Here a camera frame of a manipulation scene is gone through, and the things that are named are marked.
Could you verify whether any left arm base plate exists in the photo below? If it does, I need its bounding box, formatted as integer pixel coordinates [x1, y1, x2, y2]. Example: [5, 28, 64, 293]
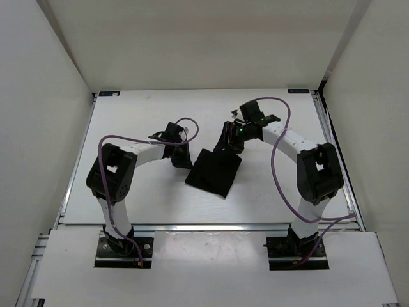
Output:
[94, 233, 154, 269]

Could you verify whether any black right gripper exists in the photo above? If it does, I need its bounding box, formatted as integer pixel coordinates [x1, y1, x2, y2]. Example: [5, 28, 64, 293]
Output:
[213, 121, 252, 157]

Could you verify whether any blue table label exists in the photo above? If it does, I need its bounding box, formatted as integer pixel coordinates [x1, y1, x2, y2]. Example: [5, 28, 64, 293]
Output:
[98, 91, 121, 97]
[288, 88, 310, 94]

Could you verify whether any black skirt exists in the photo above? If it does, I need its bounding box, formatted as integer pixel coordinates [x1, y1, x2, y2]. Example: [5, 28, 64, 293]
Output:
[185, 149, 242, 198]

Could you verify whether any blue left table label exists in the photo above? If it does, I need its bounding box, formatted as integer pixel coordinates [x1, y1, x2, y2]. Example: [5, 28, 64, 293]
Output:
[98, 91, 121, 97]

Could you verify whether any blue right table label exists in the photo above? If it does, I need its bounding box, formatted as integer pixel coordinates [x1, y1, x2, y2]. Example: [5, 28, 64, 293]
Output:
[288, 88, 310, 94]

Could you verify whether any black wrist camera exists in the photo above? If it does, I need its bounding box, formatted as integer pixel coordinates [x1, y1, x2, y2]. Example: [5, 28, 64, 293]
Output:
[149, 122, 184, 143]
[232, 100, 265, 123]

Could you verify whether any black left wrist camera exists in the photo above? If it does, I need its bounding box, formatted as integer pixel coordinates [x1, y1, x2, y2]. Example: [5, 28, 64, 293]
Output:
[149, 122, 184, 143]

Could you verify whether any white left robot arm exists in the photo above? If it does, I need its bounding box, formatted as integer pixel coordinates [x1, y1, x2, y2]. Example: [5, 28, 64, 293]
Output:
[86, 143, 193, 256]

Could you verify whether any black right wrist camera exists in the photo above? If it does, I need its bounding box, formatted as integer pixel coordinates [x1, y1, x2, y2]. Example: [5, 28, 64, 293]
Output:
[232, 100, 265, 123]

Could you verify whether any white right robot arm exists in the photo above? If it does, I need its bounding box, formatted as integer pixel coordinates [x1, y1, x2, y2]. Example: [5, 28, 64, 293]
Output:
[214, 115, 344, 256]

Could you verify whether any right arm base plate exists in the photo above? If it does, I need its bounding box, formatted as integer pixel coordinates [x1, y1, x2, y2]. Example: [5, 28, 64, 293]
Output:
[264, 237, 330, 271]

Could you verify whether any white front cover board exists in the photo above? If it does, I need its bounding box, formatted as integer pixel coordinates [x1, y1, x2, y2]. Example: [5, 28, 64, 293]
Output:
[32, 229, 397, 306]

